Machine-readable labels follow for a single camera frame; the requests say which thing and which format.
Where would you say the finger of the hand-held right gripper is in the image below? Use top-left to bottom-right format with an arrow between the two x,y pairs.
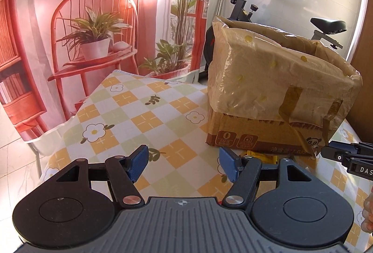
320,141 -> 360,163

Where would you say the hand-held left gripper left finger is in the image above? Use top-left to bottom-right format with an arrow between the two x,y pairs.
55,144 -> 150,207

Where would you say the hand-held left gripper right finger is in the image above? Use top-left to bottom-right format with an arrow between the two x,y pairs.
218,147 -> 311,207

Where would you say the brown cardboard box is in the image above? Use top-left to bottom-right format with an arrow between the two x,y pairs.
206,15 -> 363,158

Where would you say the yellow snack packet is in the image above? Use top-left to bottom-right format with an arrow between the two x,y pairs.
239,150 -> 295,166

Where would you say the person's right hand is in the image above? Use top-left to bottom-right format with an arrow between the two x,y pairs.
361,191 -> 373,235

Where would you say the checked floral tablecloth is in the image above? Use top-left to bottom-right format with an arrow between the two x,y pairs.
35,69 -> 373,243

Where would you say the clear plastic bag liner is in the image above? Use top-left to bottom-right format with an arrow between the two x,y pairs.
209,15 -> 363,131

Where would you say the black exercise bike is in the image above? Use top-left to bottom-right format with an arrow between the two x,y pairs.
204,0 -> 349,73

